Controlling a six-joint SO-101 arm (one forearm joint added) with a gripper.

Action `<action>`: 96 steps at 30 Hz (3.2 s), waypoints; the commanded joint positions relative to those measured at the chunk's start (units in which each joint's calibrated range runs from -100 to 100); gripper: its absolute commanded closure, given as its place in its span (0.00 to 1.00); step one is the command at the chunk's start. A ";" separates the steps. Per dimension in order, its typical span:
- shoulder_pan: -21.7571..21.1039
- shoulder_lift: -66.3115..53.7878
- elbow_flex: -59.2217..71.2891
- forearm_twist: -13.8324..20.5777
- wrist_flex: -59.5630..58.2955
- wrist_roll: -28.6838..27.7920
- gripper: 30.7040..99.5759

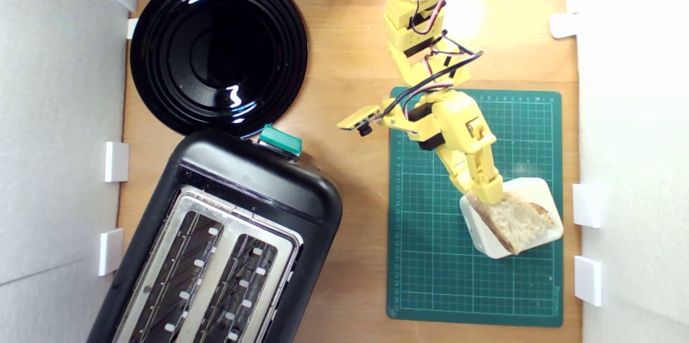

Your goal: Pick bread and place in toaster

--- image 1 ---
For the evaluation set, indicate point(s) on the green toaster lever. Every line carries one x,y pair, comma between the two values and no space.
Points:
280,140

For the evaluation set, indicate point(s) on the wrist camera on yellow mount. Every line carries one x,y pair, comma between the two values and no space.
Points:
358,117

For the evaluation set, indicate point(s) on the white rounded block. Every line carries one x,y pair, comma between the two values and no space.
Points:
535,189

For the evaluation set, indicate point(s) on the black two-slot toaster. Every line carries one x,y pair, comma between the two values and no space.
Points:
269,187

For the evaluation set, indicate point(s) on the small white wall clip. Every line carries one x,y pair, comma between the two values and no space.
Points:
132,28

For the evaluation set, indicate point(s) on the black round plate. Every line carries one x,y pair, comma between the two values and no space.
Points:
215,52

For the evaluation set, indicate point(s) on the brown bread slice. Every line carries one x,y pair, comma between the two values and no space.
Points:
517,222

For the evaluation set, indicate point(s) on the green cutting mat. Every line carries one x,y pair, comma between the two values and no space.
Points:
430,278

